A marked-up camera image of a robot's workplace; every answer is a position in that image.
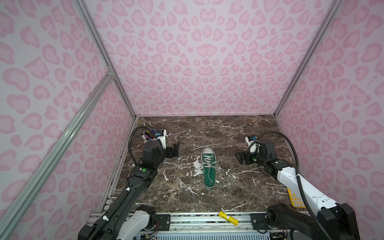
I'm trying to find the coloured pens bundle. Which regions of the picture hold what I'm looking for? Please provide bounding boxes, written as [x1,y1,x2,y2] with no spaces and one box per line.
[142,129,156,138]

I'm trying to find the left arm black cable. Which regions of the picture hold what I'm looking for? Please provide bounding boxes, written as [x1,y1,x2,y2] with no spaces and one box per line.
[127,125,154,166]

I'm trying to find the aluminium frame post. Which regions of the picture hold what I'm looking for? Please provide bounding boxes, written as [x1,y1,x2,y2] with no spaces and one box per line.
[73,0,137,119]

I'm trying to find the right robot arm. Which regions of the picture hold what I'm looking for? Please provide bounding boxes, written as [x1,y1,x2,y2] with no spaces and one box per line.
[235,136,360,240]

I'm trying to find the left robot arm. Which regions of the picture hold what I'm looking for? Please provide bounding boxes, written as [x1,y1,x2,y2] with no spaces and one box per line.
[78,140,180,240]

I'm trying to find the green canvas sneaker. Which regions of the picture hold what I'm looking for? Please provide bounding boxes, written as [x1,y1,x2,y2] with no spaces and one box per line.
[200,146,217,190]

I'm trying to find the yellow marker tube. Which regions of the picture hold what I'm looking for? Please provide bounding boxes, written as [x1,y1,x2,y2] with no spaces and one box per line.
[219,211,239,226]

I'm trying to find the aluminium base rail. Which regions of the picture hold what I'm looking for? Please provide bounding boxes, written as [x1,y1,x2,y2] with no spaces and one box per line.
[79,211,346,240]

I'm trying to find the pink pen cup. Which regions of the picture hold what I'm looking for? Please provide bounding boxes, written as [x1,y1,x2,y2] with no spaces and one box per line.
[141,133,156,142]

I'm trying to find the white shoelace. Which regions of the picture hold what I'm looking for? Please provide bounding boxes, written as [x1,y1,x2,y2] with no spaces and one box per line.
[199,154,223,184]

